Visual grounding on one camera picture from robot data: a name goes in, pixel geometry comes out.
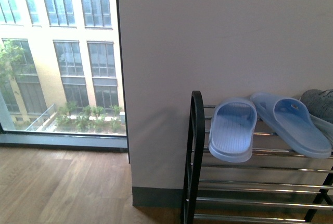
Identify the light blue slide sandal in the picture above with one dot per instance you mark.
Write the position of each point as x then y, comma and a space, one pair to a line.
291, 121
231, 130

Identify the grey knit sneaker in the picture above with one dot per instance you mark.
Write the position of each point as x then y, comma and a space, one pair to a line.
319, 105

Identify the black metal shoe rack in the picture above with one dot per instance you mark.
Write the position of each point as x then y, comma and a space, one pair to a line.
276, 185

